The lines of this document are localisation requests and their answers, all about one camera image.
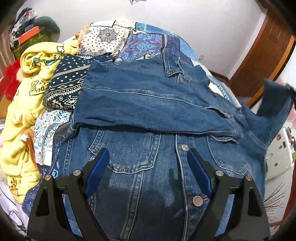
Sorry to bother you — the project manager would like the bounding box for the blue denim jacket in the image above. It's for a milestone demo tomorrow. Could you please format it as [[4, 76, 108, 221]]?
[[59, 50, 292, 240]]

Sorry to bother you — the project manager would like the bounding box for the navy polka dot cloth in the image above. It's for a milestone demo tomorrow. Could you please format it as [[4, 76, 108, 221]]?
[[43, 53, 115, 112]]

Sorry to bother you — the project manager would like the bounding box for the yellow duck fleece blanket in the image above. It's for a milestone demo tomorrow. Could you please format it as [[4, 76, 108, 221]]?
[[1, 40, 78, 203]]

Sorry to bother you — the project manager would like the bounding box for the red plush item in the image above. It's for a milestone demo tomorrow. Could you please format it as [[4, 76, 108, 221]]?
[[1, 58, 21, 100]]

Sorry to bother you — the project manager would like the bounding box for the brown wooden door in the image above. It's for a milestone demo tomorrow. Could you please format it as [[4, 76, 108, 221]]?
[[229, 1, 294, 106]]

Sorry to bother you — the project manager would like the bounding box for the patchwork patterned bed quilt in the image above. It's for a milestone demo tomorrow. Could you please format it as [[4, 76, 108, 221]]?
[[21, 20, 241, 209]]

